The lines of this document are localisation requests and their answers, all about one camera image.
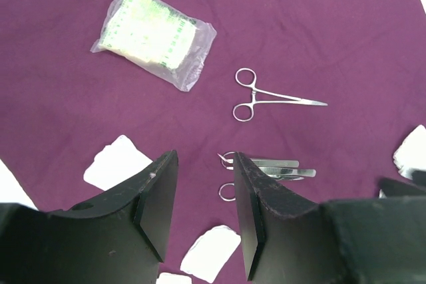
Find purple cloth drape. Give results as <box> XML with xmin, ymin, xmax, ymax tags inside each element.
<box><xmin>1</xmin><ymin>0</ymin><xmax>425</xmax><ymax>273</ymax></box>

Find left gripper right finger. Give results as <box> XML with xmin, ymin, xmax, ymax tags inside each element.
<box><xmin>234</xmin><ymin>153</ymin><xmax>425</xmax><ymax>283</ymax></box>

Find white gauze pad lower centre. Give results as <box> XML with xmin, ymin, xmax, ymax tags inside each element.
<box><xmin>180</xmin><ymin>225</ymin><xmax>241</xmax><ymax>283</ymax></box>

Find small steel hemostat under tweezers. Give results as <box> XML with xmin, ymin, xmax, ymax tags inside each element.
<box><xmin>218</xmin><ymin>151</ymin><xmax>306</xmax><ymax>202</ymax></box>

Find white gauze pad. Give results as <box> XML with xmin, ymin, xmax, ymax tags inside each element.
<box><xmin>393</xmin><ymin>124</ymin><xmax>426</xmax><ymax>180</ymax></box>
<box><xmin>156</xmin><ymin>273</ymin><xmax>192</xmax><ymax>284</ymax></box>
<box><xmin>83</xmin><ymin>135</ymin><xmax>152</xmax><ymax>191</ymax></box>
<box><xmin>180</xmin><ymin>225</ymin><xmax>241</xmax><ymax>283</ymax></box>

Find steel tweezers branded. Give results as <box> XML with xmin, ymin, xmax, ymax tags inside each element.
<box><xmin>218</xmin><ymin>151</ymin><xmax>300</xmax><ymax>168</ymax></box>

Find steel tweezers ribbed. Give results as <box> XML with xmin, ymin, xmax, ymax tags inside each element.
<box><xmin>260</xmin><ymin>167</ymin><xmax>316</xmax><ymax>180</ymax></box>

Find white gauze pad bottom left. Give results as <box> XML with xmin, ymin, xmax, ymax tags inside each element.
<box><xmin>156</xmin><ymin>273</ymin><xmax>192</xmax><ymax>284</ymax></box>

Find packaged gauze bag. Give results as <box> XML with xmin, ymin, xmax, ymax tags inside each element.
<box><xmin>91</xmin><ymin>0</ymin><xmax>217</xmax><ymax>92</ymax></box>

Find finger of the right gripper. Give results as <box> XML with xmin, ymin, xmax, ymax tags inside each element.
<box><xmin>379</xmin><ymin>170</ymin><xmax>425</xmax><ymax>198</ymax></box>

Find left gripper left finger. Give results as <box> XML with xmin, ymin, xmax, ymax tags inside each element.
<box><xmin>1</xmin><ymin>150</ymin><xmax>178</xmax><ymax>283</ymax></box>

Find white gauze pad right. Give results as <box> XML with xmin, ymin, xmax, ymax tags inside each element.
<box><xmin>393</xmin><ymin>124</ymin><xmax>426</xmax><ymax>180</ymax></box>

